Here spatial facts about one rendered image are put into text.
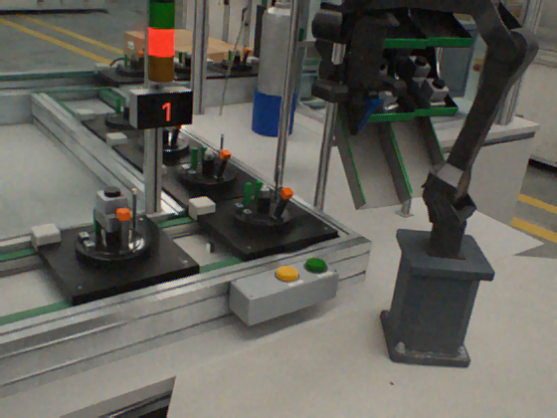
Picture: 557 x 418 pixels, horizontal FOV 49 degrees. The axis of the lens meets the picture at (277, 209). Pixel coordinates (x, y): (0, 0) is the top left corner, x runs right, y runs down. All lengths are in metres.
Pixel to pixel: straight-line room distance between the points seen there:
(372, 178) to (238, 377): 0.62
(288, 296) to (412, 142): 0.63
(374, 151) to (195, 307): 0.62
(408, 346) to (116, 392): 0.51
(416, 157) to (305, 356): 0.66
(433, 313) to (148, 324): 0.50
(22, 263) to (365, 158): 0.79
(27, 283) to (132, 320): 0.25
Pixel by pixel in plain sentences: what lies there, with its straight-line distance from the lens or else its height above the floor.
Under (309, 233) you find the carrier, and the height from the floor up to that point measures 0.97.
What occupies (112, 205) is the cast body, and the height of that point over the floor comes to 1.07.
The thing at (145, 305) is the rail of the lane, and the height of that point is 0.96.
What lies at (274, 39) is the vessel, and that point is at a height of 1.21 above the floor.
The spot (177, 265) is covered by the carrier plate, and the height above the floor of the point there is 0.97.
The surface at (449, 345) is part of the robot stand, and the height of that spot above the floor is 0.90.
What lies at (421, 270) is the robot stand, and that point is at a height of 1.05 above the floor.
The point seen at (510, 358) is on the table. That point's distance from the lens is 1.28.
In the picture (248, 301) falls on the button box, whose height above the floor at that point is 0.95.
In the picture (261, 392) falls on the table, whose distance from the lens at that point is 1.06.
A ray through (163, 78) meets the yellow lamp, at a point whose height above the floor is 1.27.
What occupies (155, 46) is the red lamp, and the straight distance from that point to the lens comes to 1.23.
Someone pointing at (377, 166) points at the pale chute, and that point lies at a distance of 1.49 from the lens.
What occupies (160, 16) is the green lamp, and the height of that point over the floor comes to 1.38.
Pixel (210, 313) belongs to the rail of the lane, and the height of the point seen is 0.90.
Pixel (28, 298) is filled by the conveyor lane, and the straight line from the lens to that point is 1.19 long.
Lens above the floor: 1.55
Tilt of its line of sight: 24 degrees down
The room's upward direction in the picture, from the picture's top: 6 degrees clockwise
